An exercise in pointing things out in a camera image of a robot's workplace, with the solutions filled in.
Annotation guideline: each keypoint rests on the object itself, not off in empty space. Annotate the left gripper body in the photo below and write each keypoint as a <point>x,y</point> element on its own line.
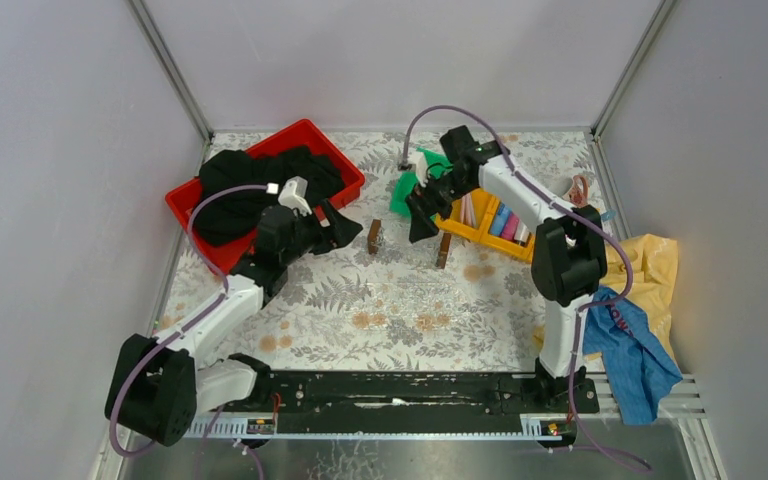
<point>321,228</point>

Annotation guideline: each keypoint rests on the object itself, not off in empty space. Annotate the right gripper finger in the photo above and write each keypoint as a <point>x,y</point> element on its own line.
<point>416,197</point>
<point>423,224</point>

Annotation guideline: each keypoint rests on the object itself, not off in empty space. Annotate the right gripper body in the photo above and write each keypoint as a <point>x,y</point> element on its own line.
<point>443,191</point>

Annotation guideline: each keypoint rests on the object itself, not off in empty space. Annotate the clear acrylic toiletry tray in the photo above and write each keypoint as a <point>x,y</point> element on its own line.
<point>388,242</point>

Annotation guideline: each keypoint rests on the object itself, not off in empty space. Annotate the pink toothpaste tube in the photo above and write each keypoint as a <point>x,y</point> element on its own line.
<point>509,227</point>

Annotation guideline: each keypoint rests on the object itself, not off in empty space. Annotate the white toothpaste tube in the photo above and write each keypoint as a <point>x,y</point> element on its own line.
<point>521,234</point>

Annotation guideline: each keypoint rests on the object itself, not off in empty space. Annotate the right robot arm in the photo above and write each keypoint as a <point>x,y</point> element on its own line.
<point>568,260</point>

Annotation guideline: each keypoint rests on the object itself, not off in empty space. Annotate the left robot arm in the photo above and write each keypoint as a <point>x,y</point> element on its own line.
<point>159,384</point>

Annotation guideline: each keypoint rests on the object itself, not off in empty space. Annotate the pink toothbrush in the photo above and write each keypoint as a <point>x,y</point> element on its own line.
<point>467,211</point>

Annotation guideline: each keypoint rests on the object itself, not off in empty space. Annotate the blue toothpaste tube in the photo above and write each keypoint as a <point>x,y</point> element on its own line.
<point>500,220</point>

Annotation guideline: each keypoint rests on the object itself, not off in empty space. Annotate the green plastic bin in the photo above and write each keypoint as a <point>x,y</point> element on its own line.
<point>397,203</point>

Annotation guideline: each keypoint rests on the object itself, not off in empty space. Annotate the black cloth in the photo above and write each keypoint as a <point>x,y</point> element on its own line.
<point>234,215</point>

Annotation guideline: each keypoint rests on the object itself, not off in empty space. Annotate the orange bin with toothpastes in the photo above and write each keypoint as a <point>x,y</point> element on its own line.
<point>522,253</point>

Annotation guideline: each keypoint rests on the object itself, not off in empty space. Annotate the white ceramic cup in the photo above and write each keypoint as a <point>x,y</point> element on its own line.
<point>574,189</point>

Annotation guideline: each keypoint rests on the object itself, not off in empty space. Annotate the yellow cloth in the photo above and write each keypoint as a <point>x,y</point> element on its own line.
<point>654,262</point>

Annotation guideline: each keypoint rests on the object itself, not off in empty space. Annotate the blue cloth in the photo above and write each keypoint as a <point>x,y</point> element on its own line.
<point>637,365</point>

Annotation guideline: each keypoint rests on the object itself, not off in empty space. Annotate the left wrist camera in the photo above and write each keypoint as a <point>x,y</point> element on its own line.
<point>292,195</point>

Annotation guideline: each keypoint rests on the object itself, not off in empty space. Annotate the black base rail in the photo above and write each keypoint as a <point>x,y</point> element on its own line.
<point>405,405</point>

